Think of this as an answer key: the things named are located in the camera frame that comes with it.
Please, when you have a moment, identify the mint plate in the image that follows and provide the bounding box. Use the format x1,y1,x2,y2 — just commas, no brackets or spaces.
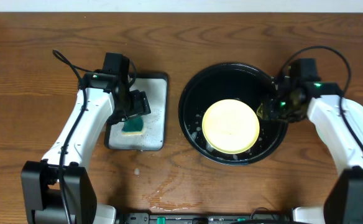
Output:
307,95,363,151

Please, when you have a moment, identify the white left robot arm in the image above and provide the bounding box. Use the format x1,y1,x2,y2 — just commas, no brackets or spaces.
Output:
21,72,150,223

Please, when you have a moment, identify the green yellow sponge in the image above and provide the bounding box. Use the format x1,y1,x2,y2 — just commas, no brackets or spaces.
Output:
121,116,144,136

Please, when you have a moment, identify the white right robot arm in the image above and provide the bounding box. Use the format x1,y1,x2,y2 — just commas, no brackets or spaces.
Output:
257,80,363,223

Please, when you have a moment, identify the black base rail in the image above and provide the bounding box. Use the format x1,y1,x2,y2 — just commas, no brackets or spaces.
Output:
115,212,291,224

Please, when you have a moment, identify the yellow plate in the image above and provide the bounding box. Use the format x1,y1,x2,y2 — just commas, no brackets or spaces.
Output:
202,99,260,154

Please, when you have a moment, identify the black rectangular soap tray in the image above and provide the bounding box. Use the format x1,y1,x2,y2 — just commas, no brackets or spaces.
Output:
104,72,168,151

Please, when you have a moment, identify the round black tray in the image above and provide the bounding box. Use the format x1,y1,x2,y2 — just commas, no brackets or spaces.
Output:
178,63,288,166

